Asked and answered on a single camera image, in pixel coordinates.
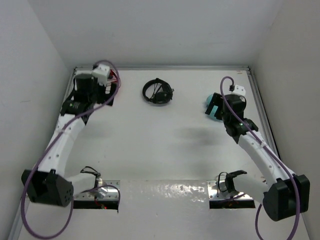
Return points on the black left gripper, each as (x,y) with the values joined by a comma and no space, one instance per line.
(104,97)

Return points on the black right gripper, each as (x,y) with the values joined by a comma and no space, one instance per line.
(215,101)

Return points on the black over-ear headphones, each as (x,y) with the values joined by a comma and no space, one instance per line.
(162,92)

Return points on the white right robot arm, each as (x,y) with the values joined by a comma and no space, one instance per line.
(285,193)

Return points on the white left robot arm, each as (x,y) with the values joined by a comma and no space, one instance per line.
(48,184)

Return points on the teal cat-ear headphones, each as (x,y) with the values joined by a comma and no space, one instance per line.
(214,103)

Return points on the red headphones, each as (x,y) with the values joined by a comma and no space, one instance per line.
(113,82)

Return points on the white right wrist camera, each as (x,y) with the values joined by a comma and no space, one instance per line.
(237,90)

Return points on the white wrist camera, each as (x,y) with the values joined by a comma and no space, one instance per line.
(237,90)
(101,72)

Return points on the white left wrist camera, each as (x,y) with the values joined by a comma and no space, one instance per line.
(101,72)

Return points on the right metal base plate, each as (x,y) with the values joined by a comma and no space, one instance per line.
(217,191)

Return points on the metal base plate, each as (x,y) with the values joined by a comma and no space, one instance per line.
(217,191)
(109,192)

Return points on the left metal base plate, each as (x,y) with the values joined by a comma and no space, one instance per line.
(109,192)

